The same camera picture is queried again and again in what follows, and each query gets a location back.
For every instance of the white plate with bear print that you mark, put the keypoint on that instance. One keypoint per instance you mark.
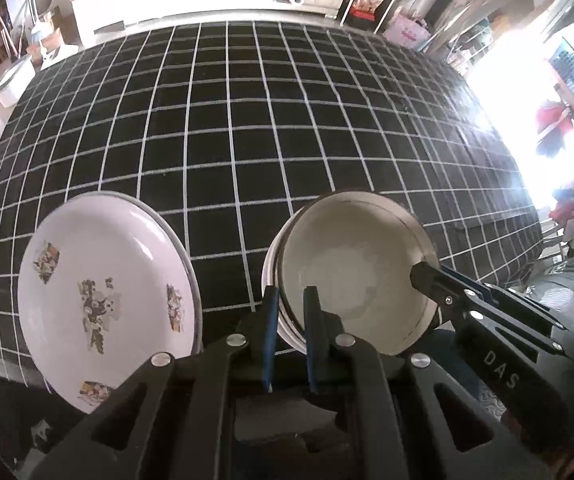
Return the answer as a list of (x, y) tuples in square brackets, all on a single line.
[(117, 260)]

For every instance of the black white checked tablecloth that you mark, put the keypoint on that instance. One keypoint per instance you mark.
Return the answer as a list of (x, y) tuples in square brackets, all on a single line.
[(267, 135)]

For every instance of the red garment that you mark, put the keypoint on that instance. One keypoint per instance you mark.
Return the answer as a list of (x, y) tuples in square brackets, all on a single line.
[(554, 120)]

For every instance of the white basin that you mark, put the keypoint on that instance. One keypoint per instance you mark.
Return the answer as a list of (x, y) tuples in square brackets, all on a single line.
[(14, 82)]

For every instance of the large floral patterned bowl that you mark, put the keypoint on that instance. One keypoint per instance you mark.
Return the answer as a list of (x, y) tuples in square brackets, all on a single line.
[(357, 270)]

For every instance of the plain white bowl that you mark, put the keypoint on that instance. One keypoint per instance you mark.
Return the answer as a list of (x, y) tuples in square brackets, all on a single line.
[(270, 265)]

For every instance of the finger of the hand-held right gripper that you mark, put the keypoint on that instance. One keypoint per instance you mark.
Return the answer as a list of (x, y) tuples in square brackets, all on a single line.
[(472, 285), (429, 277)]

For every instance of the pink bag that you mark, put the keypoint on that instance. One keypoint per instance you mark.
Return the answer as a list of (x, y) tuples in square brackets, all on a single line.
[(407, 32)]

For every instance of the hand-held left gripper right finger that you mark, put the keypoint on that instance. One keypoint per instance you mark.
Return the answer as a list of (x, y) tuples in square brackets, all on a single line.
[(311, 340)]

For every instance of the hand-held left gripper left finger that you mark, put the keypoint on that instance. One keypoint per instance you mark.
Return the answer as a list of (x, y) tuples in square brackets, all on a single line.
[(269, 340)]

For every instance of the standing mirror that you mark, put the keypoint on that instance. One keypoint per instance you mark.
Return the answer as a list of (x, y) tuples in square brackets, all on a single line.
[(467, 40)]

